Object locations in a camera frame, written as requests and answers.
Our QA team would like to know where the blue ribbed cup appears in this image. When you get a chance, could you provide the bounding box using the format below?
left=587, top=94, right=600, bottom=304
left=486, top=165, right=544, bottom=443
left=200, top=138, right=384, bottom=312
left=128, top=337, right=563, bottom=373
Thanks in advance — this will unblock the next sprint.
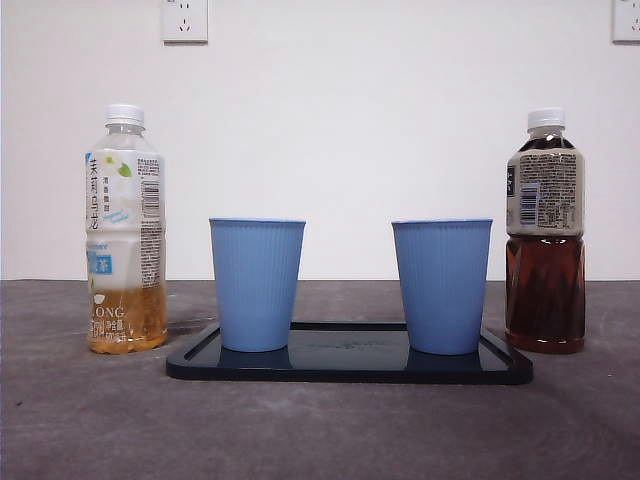
left=391, top=216, right=495, bottom=356
left=208, top=216, right=308, bottom=353

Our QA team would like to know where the white wall socket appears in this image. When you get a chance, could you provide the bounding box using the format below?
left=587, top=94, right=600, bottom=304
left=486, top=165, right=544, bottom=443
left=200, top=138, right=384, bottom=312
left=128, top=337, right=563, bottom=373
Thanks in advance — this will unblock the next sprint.
left=611, top=0, right=640, bottom=44
left=160, top=0, right=209, bottom=44

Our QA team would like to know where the dark tea bottle beige label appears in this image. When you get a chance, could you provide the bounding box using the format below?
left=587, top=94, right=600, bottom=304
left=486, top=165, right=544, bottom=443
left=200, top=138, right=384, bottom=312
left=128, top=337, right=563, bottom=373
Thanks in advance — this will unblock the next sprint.
left=504, top=106, right=587, bottom=355

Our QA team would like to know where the pale tea bottle white label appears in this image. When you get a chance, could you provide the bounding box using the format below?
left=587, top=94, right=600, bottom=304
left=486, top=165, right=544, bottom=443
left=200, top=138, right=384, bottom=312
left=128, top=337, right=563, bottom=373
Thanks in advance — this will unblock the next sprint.
left=85, top=103, right=170, bottom=355

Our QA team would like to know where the dark blue rectangular tray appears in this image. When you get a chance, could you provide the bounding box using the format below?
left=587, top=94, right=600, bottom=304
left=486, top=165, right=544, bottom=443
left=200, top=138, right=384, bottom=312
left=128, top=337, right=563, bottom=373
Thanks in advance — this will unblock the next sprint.
left=165, top=321, right=534, bottom=386

